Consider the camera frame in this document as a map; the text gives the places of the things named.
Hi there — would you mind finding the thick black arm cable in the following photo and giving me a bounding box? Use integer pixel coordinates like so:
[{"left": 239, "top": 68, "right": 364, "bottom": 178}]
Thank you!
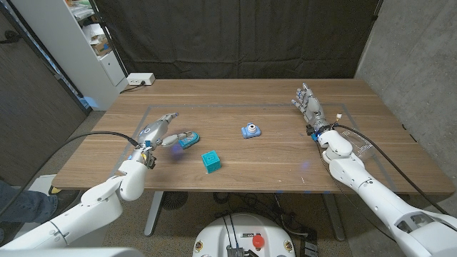
[
  {"left": 334, "top": 123, "right": 451, "bottom": 216},
  {"left": 0, "top": 131, "right": 140, "bottom": 217}
]

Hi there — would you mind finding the white shelf cabinet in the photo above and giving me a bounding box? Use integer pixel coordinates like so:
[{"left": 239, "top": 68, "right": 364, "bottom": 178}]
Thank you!
[{"left": 10, "top": 0, "right": 129, "bottom": 111}]

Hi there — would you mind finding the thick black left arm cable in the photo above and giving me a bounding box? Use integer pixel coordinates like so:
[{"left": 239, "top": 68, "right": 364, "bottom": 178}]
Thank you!
[{"left": 0, "top": 131, "right": 140, "bottom": 217}]

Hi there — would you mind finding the black curtain backdrop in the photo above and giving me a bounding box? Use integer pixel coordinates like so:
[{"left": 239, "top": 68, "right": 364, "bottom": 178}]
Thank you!
[{"left": 93, "top": 0, "right": 383, "bottom": 80}]

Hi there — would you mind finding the teal cube block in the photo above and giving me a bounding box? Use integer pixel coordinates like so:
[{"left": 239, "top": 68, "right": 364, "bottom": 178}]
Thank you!
[{"left": 201, "top": 150, "right": 222, "bottom": 174}]

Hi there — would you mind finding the grey tape outline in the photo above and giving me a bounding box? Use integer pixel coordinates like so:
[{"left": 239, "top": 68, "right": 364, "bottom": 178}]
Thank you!
[{"left": 106, "top": 103, "right": 399, "bottom": 193}]

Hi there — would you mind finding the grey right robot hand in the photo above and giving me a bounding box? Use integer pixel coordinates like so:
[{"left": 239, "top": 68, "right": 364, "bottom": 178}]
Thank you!
[{"left": 290, "top": 82, "right": 331, "bottom": 136}]

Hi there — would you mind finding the blue toy camera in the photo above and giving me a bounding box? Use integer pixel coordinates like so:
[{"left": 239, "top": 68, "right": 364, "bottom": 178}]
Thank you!
[{"left": 241, "top": 122, "right": 262, "bottom": 139}]

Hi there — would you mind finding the black round fan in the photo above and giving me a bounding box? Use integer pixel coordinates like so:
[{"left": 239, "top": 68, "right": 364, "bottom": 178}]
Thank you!
[{"left": 160, "top": 191, "right": 189, "bottom": 211}]

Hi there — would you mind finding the black backdrop stand pole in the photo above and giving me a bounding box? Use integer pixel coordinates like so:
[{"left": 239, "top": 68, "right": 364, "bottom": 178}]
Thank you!
[{"left": 87, "top": 0, "right": 129, "bottom": 76}]

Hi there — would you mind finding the black power strip cord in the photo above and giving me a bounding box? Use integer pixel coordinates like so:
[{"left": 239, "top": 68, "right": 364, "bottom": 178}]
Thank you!
[{"left": 119, "top": 81, "right": 146, "bottom": 94}]

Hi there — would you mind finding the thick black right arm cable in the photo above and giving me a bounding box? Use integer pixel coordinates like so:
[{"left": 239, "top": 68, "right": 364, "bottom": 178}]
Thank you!
[{"left": 334, "top": 123, "right": 451, "bottom": 216}]

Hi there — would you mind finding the grey table leg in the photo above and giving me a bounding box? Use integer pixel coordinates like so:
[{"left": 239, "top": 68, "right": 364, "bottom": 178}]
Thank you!
[
  {"left": 322, "top": 193, "right": 346, "bottom": 242},
  {"left": 144, "top": 191, "right": 164, "bottom": 237}
]

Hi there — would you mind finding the white power strip box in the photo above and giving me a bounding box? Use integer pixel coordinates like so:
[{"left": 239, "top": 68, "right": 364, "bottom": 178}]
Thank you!
[{"left": 126, "top": 72, "right": 156, "bottom": 86}]

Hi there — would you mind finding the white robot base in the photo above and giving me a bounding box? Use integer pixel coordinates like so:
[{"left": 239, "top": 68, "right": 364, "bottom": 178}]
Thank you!
[{"left": 191, "top": 213, "right": 296, "bottom": 257}]

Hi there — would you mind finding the cardboard box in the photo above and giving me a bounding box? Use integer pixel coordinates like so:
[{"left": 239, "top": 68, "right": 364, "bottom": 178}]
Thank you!
[{"left": 91, "top": 37, "right": 111, "bottom": 56}]

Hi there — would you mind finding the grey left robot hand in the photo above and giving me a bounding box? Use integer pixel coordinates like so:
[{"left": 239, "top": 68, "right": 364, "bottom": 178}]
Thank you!
[{"left": 134, "top": 112, "right": 190, "bottom": 151}]

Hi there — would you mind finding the black door handle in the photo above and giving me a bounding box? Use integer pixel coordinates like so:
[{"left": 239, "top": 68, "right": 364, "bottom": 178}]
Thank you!
[{"left": 0, "top": 30, "right": 21, "bottom": 44}]

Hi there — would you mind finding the person's leg in jeans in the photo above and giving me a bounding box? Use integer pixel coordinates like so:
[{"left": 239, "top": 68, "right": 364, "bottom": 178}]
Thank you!
[{"left": 0, "top": 180, "right": 60, "bottom": 224}]

